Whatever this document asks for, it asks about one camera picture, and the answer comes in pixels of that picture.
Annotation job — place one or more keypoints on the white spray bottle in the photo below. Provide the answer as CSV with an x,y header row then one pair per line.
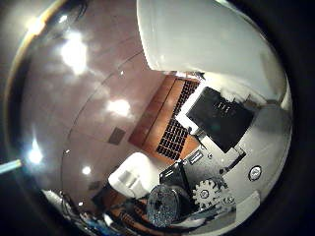
x,y
203,36

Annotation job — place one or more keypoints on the wooden panel with black grille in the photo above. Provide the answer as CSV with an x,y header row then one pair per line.
x,y
164,108

